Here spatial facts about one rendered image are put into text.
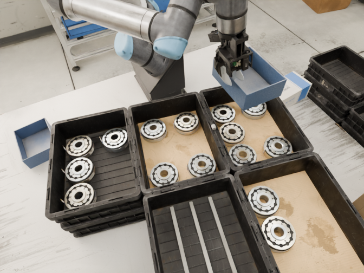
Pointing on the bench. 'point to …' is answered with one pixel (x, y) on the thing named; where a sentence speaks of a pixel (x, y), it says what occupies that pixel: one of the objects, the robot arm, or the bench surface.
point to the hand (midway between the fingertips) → (228, 79)
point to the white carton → (294, 89)
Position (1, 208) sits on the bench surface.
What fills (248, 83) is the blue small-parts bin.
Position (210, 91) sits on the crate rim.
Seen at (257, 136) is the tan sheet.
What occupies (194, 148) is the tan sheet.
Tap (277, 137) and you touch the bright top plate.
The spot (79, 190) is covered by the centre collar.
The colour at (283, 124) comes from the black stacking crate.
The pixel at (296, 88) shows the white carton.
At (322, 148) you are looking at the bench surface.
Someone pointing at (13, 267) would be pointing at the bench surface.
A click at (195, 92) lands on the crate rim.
